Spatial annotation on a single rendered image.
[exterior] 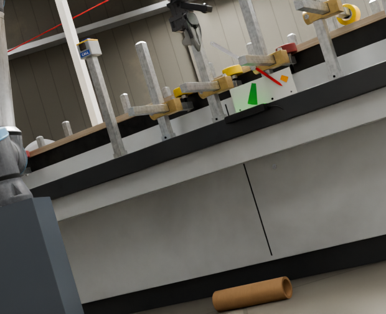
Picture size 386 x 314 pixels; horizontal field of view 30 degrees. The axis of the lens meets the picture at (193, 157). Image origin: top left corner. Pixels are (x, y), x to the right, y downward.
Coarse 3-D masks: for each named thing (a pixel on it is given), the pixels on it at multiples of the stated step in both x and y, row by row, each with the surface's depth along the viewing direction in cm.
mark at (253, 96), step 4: (252, 84) 267; (252, 88) 268; (256, 88) 267; (252, 92) 268; (256, 92) 267; (252, 96) 268; (256, 96) 267; (248, 100) 269; (252, 100) 268; (256, 100) 267; (252, 104) 268; (256, 104) 268
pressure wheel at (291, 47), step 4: (288, 44) 274; (292, 44) 275; (276, 48) 276; (284, 48) 274; (288, 48) 274; (292, 48) 274; (296, 48) 277; (288, 52) 274; (292, 52) 278; (292, 64) 277; (292, 68) 277; (292, 72) 277
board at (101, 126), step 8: (368, 16) 264; (376, 16) 263; (384, 16) 261; (352, 24) 268; (360, 24) 266; (368, 24) 265; (336, 32) 271; (344, 32) 269; (312, 40) 276; (304, 48) 278; (168, 96) 312; (152, 104) 317; (120, 120) 327; (88, 128) 337; (96, 128) 334; (72, 136) 342; (80, 136) 340; (56, 144) 348; (64, 144) 347; (32, 152) 357; (40, 152) 354
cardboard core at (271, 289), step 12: (228, 288) 269; (240, 288) 265; (252, 288) 261; (264, 288) 258; (276, 288) 256; (288, 288) 261; (216, 300) 269; (228, 300) 266; (240, 300) 264; (252, 300) 261; (264, 300) 259; (276, 300) 258
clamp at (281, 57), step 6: (270, 54) 262; (276, 54) 261; (282, 54) 260; (276, 60) 261; (282, 60) 260; (288, 60) 263; (258, 66) 265; (264, 66) 264; (270, 66) 263; (276, 66) 263; (258, 72) 266
